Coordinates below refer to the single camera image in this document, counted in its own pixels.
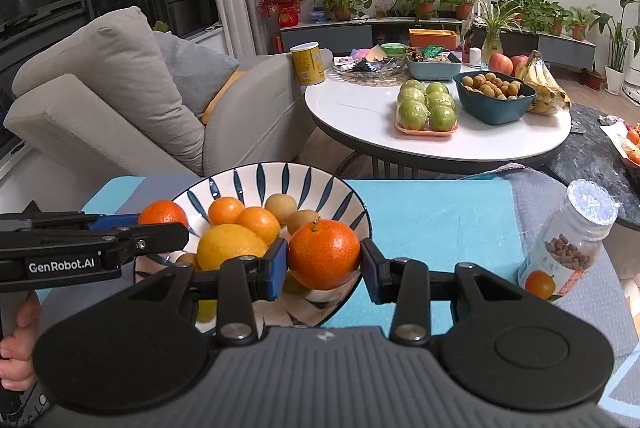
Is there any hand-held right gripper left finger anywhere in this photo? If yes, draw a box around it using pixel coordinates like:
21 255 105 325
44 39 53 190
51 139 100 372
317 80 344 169
125 237 291 343

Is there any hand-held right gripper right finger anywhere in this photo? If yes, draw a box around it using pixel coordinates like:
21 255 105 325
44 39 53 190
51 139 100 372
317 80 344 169
359 238 531 343

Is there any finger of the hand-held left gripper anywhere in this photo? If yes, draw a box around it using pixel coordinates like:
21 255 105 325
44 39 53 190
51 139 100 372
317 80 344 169
0 222 190 262
0 211 142 232

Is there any orange mandarin with stem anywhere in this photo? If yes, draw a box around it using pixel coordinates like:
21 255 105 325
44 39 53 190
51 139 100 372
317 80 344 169
288 217 362 291

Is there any white blue striped plate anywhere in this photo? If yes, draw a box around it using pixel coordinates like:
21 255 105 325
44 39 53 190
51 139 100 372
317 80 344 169
134 162 373 330

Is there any person's left hand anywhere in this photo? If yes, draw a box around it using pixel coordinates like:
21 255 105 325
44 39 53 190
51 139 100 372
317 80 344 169
0 295 42 391

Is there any small orange kumquat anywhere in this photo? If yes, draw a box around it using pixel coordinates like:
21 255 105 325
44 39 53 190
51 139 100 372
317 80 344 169
236 206 282 245
207 197 246 227

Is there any yellow lemon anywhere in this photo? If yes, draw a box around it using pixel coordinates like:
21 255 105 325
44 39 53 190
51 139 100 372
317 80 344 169
196 224 269 323

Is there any blue grey striped cloth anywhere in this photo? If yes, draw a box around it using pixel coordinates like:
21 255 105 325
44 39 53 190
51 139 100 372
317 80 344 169
37 163 640 428

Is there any beige sofa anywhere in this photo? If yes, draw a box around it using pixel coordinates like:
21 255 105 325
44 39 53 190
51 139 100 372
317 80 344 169
4 6 322 180

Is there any large beige cushion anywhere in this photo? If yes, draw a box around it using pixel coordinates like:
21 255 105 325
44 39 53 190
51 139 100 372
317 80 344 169
12 6 205 159

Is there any white round coffee table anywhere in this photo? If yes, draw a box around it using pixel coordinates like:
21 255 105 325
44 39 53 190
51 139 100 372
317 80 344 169
304 58 572 177

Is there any yellow cushion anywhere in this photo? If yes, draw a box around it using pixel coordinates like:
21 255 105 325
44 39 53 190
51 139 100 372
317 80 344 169
199 71 249 125

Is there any tray of green apples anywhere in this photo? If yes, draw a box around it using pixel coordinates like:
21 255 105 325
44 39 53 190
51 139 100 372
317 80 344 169
396 80 459 137

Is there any grey cushion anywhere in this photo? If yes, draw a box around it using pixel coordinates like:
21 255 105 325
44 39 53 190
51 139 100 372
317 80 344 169
152 31 241 117

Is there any clear tablet jar orange label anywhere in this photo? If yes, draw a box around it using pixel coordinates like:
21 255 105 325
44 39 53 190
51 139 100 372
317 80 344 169
517 179 619 305

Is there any teal bowl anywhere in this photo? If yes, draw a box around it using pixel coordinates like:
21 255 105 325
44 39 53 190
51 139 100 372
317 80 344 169
453 71 538 126

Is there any glass tray of snacks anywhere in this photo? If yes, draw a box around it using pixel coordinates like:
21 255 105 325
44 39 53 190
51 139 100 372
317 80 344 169
332 53 409 82

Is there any yellow tin can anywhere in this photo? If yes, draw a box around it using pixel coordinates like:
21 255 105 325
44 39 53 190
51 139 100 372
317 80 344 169
290 42 327 86

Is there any grey-blue snack basket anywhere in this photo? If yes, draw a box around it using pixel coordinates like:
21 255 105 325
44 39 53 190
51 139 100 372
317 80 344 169
405 48 462 82

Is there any pile of brown longans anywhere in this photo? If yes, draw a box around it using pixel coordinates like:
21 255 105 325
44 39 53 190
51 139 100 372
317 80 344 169
460 73 532 100

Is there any orange box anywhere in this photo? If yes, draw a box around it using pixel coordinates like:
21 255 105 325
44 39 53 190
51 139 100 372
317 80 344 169
408 28 460 51

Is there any dark marble table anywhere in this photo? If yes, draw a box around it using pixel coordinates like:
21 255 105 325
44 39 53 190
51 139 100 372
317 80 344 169
542 103 640 230

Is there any bunch of bananas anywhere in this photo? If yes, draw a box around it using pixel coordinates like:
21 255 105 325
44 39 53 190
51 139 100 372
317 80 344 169
515 50 572 115

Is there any spider plant in glass vase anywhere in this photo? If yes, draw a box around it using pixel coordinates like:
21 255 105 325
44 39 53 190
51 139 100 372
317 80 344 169
472 1 522 56

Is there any small plant in red pot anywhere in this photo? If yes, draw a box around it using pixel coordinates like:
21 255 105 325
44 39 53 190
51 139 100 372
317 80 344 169
585 62 606 90

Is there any white robot vacuum dock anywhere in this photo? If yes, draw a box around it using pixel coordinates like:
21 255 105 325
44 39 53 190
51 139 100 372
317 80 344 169
621 66 640 103

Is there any tall leafy plant white pot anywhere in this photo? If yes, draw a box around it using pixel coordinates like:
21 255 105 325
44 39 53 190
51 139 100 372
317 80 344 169
590 0 640 96

